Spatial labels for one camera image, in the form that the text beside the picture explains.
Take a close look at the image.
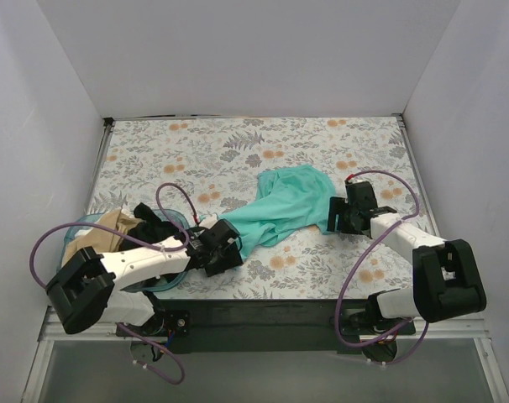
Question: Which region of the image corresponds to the teal t shirt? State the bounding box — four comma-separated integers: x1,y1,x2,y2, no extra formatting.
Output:
219,165,336,260

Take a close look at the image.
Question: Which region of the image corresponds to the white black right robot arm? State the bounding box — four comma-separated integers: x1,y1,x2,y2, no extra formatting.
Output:
327,181,487,331

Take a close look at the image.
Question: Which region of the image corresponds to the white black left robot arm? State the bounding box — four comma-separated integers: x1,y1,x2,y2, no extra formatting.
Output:
45,219,244,337

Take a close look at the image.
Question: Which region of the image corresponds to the clear blue plastic basket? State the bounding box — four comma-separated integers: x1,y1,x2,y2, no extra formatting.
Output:
60,207,192,294

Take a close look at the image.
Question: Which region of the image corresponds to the black t shirt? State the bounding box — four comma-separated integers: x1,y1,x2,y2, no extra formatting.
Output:
127,203,185,244

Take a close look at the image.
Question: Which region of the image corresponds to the floral patterned table mat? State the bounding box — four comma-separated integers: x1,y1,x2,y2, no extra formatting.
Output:
87,117,436,299

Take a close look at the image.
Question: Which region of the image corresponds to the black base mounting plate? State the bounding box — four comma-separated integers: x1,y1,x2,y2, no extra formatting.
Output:
115,298,415,356

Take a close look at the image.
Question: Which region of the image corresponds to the beige t shirt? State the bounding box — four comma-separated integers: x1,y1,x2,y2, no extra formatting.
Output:
61,209,141,265

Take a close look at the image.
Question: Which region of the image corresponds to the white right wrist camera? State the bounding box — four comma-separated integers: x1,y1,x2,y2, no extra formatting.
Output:
345,175,364,186

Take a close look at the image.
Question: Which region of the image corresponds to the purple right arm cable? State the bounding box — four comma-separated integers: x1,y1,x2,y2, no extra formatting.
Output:
333,170,430,366

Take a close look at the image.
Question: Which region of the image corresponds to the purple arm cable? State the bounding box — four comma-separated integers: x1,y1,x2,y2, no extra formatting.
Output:
29,182,205,385
333,170,430,366

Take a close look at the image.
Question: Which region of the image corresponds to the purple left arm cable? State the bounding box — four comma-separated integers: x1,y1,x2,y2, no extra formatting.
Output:
29,182,205,385

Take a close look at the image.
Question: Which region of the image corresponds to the aluminium frame rail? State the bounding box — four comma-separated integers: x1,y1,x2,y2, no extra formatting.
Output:
22,309,509,402

